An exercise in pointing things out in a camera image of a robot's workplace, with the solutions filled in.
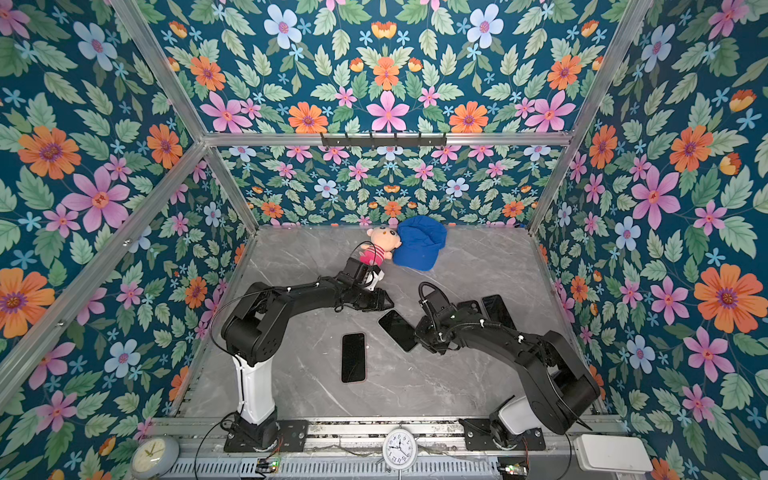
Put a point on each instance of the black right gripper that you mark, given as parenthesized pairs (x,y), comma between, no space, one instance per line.
(424,321)

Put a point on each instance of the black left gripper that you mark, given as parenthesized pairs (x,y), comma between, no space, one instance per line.
(379,302)

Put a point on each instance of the blue-edged smartphone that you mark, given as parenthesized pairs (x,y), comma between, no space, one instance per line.
(399,330)

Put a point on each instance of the purple-edged smartphone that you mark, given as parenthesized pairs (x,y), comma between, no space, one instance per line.
(353,362)

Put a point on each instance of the silver-edged black smartphone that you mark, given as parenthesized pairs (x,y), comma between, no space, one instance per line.
(497,311)

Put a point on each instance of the black phone case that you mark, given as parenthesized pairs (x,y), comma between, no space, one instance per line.
(473,306)

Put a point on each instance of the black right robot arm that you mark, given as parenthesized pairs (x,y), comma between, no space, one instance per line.
(558,388)

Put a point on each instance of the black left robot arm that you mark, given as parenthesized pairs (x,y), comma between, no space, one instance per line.
(254,331)

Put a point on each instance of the pink plush pig toy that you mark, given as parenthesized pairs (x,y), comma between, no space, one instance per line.
(382,242)

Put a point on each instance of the blue baseball cap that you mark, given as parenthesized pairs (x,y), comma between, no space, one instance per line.
(422,240)

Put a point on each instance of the white round clock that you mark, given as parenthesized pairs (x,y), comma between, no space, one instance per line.
(400,449)

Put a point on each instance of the white box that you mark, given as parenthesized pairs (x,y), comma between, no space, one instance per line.
(612,454)

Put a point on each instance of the beige round clock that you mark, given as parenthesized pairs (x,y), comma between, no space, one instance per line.
(154,457)

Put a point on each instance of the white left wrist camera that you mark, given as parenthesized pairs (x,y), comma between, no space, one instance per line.
(373,277)

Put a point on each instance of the black hook rail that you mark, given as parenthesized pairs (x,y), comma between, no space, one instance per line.
(371,140)

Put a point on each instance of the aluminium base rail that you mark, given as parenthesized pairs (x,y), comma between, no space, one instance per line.
(351,433)

